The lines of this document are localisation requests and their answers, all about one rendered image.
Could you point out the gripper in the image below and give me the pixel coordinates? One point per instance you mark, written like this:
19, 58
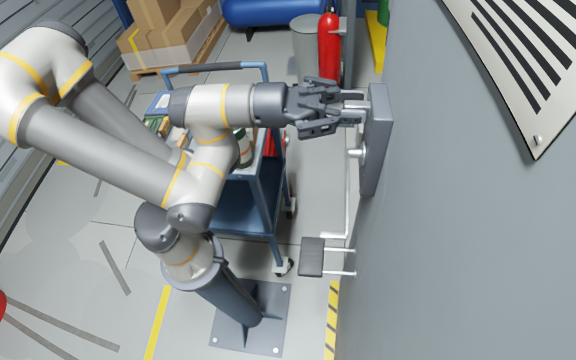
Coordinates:
273, 105

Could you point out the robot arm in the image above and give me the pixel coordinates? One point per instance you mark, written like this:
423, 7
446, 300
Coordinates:
118, 155

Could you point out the silver round snib knob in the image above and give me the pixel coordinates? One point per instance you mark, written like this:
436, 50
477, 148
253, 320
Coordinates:
357, 153

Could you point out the grey nightlatch body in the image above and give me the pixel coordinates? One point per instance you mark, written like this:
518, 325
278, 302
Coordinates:
375, 145

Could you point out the blue trolley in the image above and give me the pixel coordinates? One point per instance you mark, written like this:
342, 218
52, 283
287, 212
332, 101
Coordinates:
253, 200

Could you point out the dark grey door pull plate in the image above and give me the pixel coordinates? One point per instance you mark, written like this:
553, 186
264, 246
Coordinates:
311, 257

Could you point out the grey store door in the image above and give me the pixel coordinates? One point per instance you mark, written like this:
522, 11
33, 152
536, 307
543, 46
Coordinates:
468, 240

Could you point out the red fire extinguisher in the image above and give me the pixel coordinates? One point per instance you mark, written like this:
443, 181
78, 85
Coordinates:
329, 45

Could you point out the grey round bin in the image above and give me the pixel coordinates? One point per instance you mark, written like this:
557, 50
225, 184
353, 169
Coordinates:
304, 45

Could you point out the white and green tin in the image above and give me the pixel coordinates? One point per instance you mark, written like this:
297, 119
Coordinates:
244, 150

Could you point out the blue tank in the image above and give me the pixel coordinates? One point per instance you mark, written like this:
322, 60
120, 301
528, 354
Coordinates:
273, 12

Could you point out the green drum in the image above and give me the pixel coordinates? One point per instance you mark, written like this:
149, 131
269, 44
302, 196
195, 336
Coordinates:
383, 12

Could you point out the green box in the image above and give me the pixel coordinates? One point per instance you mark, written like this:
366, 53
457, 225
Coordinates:
154, 125

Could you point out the wooden pallet with cardboard boxes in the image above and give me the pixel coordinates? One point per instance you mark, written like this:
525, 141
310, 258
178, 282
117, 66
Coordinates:
168, 35

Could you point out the white louvre vent panel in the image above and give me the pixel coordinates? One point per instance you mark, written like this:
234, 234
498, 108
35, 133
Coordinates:
543, 55

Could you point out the yellow post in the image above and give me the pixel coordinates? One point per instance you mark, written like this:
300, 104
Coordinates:
377, 45

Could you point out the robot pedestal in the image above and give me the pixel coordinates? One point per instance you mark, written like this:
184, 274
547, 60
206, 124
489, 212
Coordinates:
238, 305

